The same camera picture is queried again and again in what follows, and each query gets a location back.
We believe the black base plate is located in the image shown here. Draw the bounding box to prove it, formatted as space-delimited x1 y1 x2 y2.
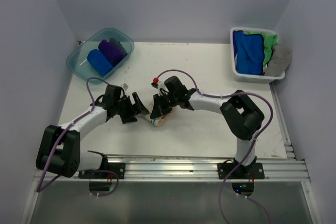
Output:
78 163 126 179
217 162 265 179

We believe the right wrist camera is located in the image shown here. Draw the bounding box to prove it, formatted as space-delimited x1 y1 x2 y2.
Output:
151 77 166 91

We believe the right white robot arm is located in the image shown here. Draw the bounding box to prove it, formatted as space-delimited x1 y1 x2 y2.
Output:
150 76 265 178

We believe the rolled purple towel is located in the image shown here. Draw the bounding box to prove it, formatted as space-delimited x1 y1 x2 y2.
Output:
98 40 124 67

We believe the white laundry basket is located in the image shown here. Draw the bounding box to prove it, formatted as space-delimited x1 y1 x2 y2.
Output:
229 27 286 84

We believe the grey cloth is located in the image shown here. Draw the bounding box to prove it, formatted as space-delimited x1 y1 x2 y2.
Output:
263 45 292 77

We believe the aluminium mounting rail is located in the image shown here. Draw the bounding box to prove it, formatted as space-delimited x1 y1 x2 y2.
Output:
33 157 312 183

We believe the blue towel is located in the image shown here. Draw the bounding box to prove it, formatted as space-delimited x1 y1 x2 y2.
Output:
87 49 113 77

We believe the dark blue cloth in basket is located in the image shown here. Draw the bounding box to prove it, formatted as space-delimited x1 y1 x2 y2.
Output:
234 30 265 76

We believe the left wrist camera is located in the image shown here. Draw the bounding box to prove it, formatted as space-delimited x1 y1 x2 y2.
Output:
122 83 129 90

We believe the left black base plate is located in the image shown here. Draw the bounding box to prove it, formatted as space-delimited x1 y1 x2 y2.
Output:
78 163 126 179

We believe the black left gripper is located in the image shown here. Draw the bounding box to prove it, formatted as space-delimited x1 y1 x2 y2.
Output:
114 92 149 123

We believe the green cloth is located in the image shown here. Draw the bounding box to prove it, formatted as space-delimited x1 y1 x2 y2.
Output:
245 31 278 67

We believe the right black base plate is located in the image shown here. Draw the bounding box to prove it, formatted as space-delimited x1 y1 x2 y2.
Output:
217 162 265 179

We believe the patterned white cloth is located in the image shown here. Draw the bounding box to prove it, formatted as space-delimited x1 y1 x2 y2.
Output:
142 101 174 127

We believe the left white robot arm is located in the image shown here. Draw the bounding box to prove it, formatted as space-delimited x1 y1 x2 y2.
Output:
36 84 149 178

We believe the rolled dark grey towel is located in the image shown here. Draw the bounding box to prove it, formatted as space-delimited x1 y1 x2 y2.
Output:
109 38 128 57

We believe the teal translucent plastic bin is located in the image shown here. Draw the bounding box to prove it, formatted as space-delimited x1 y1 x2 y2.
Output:
66 28 134 81

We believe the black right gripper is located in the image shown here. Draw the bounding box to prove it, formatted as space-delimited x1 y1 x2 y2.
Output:
151 92 178 119

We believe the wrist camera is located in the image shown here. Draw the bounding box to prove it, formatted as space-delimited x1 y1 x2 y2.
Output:
122 83 129 90
151 77 166 91

